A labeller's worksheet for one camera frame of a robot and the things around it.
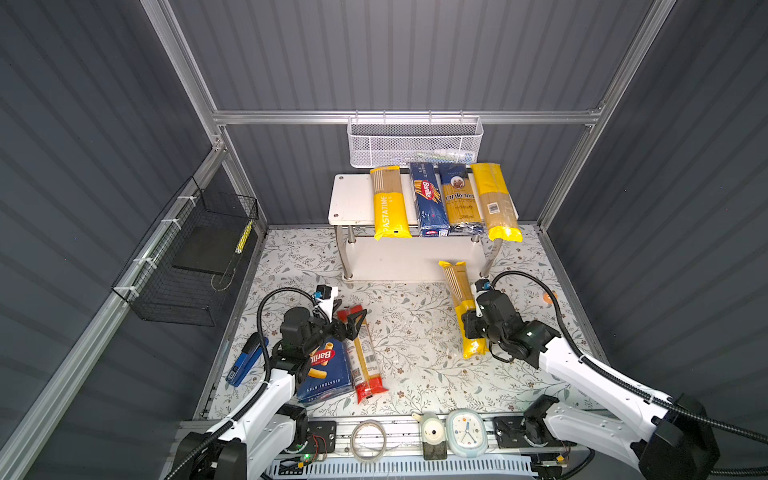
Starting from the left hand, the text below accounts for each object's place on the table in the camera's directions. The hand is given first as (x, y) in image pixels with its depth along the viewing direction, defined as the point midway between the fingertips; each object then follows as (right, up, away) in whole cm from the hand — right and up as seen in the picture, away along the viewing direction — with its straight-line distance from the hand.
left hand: (353, 306), depth 82 cm
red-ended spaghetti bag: (+4, -21, -3) cm, 21 cm away
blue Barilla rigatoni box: (-6, -17, -3) cm, 19 cm away
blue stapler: (-31, -14, +5) cm, 34 cm away
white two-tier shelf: (+20, +13, +20) cm, 31 cm away
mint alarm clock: (+29, -30, -10) cm, 43 cm away
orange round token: (+47, +4, -12) cm, 49 cm away
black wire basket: (-41, +12, -10) cm, 44 cm away
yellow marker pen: (-29, +19, -2) cm, 35 cm away
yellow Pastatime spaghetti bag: (+31, +2, 0) cm, 31 cm away
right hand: (+32, -3, +1) cm, 32 cm away
